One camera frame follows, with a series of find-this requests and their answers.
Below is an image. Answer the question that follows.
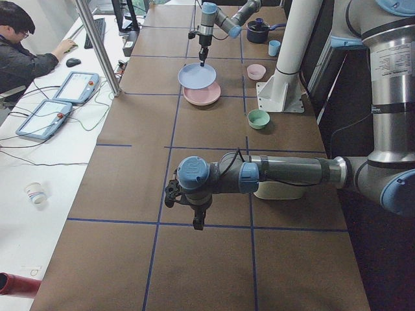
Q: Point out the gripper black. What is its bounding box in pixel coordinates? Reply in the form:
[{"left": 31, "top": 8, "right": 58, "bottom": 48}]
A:
[
  {"left": 184, "top": 192, "right": 212, "bottom": 231},
  {"left": 198, "top": 34, "right": 212, "bottom": 67}
]

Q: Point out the blue plate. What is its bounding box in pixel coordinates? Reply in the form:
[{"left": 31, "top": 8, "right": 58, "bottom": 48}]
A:
[{"left": 178, "top": 63, "right": 217, "bottom": 89}]

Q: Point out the pink plate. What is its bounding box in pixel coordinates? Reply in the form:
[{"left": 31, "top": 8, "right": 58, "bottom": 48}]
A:
[{"left": 183, "top": 82, "right": 221, "bottom": 106}]

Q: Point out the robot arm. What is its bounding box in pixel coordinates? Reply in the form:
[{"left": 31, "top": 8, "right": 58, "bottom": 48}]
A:
[
  {"left": 165, "top": 1, "right": 414, "bottom": 230},
  {"left": 196, "top": 0, "right": 262, "bottom": 67}
]

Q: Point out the pink bowl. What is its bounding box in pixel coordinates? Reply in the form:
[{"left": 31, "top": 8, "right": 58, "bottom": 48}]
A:
[{"left": 246, "top": 63, "right": 267, "bottom": 80}]

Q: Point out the dark blue pot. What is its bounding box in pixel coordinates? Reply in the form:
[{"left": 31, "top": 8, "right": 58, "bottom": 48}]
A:
[{"left": 246, "top": 17, "right": 287, "bottom": 43}]

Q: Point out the light blue cup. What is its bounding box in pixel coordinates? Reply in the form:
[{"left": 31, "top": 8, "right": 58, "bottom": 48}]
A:
[{"left": 268, "top": 40, "right": 281, "bottom": 57}]

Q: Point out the black box with label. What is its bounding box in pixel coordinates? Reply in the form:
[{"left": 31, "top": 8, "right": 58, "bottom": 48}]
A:
[{"left": 123, "top": 30, "right": 139, "bottom": 57}]

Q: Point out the black monitor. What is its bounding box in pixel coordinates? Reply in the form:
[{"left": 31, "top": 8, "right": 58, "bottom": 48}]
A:
[{"left": 112, "top": 0, "right": 139, "bottom": 34}]

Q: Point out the cream toaster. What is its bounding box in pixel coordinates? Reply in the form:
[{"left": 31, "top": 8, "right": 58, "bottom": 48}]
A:
[{"left": 254, "top": 181, "right": 306, "bottom": 200}]

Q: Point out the green bowl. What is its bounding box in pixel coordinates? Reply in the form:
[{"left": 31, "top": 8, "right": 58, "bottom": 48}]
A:
[{"left": 247, "top": 109, "right": 270, "bottom": 130}]

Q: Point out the brown paper table cover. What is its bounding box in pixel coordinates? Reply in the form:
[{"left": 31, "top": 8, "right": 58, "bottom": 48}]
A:
[{"left": 32, "top": 5, "right": 369, "bottom": 310}]

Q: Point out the black keyboard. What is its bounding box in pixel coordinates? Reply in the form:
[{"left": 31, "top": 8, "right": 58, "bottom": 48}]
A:
[{"left": 84, "top": 17, "right": 107, "bottom": 50}]

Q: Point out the teach pendant far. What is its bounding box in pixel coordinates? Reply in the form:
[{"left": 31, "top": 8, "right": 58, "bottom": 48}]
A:
[{"left": 53, "top": 71, "right": 100, "bottom": 106}]

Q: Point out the teach pendant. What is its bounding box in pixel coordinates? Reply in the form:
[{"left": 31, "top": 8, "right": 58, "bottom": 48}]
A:
[
  {"left": 16, "top": 99, "right": 73, "bottom": 141},
  {"left": 53, "top": 71, "right": 100, "bottom": 106}
]

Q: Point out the black computer mouse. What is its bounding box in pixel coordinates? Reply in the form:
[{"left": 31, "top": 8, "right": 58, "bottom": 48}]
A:
[{"left": 65, "top": 58, "right": 82, "bottom": 67}]

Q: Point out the paper cup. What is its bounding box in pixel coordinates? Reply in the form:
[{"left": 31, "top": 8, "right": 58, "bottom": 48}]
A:
[{"left": 24, "top": 182, "right": 47, "bottom": 205}]

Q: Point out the teach pendant near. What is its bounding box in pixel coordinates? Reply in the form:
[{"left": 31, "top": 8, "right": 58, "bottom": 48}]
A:
[{"left": 16, "top": 99, "right": 73, "bottom": 141}]

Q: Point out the person at desk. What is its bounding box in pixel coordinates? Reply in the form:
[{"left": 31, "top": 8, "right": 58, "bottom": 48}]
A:
[{"left": 1, "top": 1, "right": 77, "bottom": 93}]

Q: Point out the red cylinder object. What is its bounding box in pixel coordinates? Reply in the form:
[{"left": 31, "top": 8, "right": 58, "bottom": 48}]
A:
[{"left": 1, "top": 272, "right": 42, "bottom": 298}]

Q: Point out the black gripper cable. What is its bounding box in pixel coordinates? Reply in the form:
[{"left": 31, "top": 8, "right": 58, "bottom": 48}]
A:
[{"left": 163, "top": 147, "right": 325, "bottom": 209}]

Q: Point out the aluminium frame post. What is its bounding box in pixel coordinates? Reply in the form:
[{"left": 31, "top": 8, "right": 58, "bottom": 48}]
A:
[{"left": 75, "top": 0, "right": 121, "bottom": 97}]

